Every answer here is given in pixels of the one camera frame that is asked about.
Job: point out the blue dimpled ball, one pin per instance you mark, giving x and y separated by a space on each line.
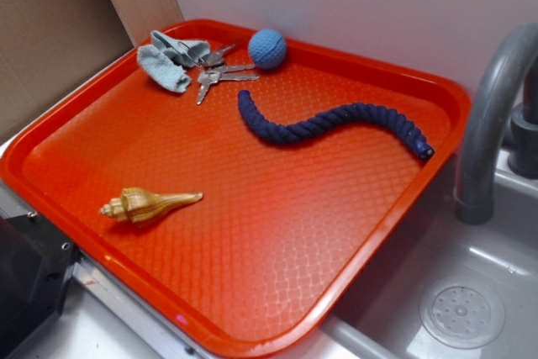
267 49

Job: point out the orange plastic tray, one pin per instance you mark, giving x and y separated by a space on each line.
281 231

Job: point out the silver key bunch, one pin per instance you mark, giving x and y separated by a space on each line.
214 69

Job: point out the light blue cloth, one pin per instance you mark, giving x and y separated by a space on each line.
166 60

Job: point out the tan spiral seashell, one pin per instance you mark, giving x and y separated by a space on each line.
141 207

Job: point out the grey plastic sink basin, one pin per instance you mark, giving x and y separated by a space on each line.
378 317

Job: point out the brown cardboard panel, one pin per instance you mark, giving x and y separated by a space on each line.
48 49

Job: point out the round sink drain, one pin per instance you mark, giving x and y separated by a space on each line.
462 313

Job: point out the black box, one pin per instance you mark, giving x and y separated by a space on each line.
36 265

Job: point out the grey sink faucet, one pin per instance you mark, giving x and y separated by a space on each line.
505 105

